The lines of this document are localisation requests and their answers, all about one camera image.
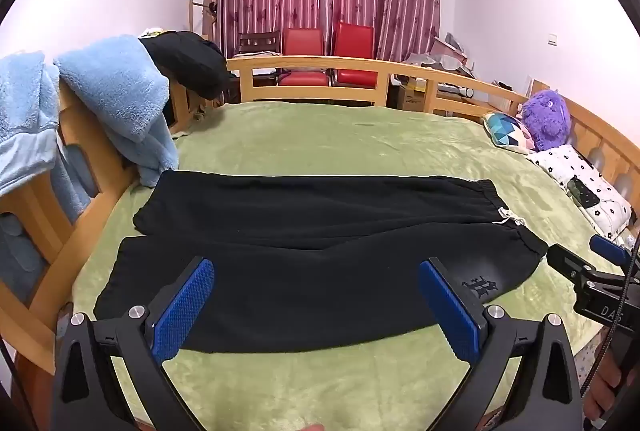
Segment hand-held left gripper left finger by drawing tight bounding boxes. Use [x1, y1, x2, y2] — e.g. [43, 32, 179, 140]
[52, 256, 216, 431]

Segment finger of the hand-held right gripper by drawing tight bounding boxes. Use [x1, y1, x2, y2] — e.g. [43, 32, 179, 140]
[590, 235, 632, 268]
[547, 243, 597, 284]

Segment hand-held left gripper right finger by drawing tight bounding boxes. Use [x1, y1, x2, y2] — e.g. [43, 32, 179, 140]
[417, 258, 586, 431]

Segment black pants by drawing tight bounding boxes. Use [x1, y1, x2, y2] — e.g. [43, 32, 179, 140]
[93, 170, 549, 354]

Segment person's right hand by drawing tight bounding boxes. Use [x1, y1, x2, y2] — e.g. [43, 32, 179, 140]
[582, 355, 626, 422]

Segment white flower print pillow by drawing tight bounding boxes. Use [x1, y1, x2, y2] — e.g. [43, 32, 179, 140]
[527, 145, 633, 242]

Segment purple plush toy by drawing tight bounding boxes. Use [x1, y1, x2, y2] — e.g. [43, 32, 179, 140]
[521, 90, 572, 152]

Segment geometric patterned pillow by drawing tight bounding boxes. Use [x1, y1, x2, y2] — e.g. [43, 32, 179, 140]
[482, 112, 536, 155]

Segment green fleece bed blanket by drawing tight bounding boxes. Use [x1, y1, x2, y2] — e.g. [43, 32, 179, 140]
[70, 101, 616, 431]

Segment cardboard box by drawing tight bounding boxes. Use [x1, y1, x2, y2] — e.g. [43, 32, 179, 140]
[398, 78, 431, 113]

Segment light blue fleece blanket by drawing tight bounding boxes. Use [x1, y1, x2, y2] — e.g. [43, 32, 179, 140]
[0, 35, 181, 307]

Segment pile of bags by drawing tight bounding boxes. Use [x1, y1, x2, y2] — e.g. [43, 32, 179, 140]
[404, 31, 477, 73]

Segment black garment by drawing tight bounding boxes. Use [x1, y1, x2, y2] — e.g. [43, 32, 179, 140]
[139, 31, 232, 99]

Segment dark wooden chair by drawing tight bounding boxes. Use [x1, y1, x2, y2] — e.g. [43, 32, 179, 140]
[237, 31, 282, 58]

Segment wooden coat rack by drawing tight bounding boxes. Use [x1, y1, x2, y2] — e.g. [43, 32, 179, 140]
[189, 0, 221, 43]

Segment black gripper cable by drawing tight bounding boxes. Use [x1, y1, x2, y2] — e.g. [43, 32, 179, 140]
[580, 231, 640, 399]

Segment wooden bed frame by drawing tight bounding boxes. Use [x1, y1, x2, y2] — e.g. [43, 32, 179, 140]
[0, 55, 640, 431]

